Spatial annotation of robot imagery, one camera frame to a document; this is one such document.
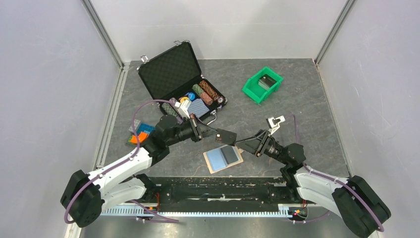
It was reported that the orange curved toy piece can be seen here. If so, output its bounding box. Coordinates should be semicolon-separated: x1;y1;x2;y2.
127;131;149;144

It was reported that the black poker chip case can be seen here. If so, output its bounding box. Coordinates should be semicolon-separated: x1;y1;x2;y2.
137;40;227;120

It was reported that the orange black chip row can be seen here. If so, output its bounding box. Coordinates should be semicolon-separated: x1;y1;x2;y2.
199;80;224;104

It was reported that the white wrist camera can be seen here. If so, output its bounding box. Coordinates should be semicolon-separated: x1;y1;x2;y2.
174;99;191;119
266;116;285;135

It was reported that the blue toy brick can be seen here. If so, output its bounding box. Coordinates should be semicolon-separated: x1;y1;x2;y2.
137;123;155;134

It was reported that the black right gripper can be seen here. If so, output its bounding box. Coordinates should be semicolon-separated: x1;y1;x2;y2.
234;129;289;166

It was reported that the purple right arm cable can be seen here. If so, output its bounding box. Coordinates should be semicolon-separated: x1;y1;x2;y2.
283;114;385;233

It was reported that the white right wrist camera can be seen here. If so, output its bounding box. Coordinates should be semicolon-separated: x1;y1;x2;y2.
266;116;285;135

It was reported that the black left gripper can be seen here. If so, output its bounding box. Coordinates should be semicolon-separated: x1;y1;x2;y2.
166;113;219;146

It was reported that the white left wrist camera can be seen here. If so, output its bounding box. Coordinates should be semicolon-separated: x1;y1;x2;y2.
174;99;191;119

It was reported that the beige card holder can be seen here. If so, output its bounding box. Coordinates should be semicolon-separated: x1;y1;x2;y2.
203;145;244;174

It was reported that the green blue chip row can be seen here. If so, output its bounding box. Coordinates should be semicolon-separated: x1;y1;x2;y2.
162;103;179;118

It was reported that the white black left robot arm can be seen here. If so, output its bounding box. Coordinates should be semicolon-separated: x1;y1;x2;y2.
60;115;217;228

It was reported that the green red chip row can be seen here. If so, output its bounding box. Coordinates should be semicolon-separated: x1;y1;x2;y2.
192;84;213;106

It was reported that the yellow big blind button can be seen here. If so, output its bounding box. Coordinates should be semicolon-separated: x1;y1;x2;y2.
179;97;189;103

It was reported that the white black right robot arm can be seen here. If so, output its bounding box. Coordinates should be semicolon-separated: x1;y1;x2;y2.
235;130;391;238

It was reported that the blue small blind button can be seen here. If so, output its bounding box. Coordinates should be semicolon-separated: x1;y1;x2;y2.
185;92;196;101

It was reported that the grey toy brick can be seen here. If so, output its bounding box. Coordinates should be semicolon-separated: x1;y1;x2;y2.
128;119;141;133

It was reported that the blue patterned playing card deck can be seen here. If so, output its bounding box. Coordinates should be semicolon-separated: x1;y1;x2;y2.
188;99;210;118

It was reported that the green plastic bin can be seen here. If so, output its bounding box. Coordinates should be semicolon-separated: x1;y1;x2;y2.
242;66;283;104

